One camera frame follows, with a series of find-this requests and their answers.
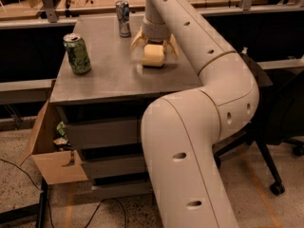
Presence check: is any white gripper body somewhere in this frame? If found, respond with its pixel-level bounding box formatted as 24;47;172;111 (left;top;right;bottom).
142;17;171;42

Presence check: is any tall silver blue can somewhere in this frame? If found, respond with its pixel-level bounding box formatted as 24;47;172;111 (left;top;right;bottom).
116;0;131;37

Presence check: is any wooden workbench background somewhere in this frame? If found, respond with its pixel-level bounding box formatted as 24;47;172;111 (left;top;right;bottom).
0;0;304;21

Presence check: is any yellow sponge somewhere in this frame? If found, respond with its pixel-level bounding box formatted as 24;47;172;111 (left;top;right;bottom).
142;45;164;67

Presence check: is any middle grey drawer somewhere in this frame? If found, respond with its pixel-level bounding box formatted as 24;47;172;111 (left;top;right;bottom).
82;154;146;180

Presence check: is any black office chair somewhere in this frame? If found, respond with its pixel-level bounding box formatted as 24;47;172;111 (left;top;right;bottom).
214;53;304;196

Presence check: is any bottom grey drawer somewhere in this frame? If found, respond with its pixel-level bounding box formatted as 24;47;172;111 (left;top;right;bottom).
92;180;153;199

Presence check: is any black floor cable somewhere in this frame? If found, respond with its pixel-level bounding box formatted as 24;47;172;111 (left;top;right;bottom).
0;157;129;228

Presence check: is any green snack bag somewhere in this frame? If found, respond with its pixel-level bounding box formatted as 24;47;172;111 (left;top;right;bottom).
56;122;66;137

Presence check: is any grey drawer cabinet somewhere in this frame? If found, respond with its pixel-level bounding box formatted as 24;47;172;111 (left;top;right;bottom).
50;15;200;186

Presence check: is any grey drawer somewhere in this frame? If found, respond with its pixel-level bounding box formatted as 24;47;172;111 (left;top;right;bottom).
82;154;146;180
92;180;153;199
64;117;140;149

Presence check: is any green soda can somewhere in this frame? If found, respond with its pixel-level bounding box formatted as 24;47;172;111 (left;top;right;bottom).
64;33;91;75

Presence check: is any top grey drawer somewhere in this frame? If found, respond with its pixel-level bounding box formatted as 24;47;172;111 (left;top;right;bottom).
64;117;140;149

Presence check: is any open cardboard box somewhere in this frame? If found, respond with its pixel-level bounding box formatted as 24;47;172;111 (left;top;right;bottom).
19;79;89;186

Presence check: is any black metal stand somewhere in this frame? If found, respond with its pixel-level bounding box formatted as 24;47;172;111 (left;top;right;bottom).
0;179;48;228

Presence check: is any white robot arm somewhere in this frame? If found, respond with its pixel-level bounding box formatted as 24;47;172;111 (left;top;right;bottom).
142;0;259;228

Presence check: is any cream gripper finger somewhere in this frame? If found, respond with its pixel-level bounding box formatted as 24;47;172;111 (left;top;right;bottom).
162;34;180;60
130;29;148;51

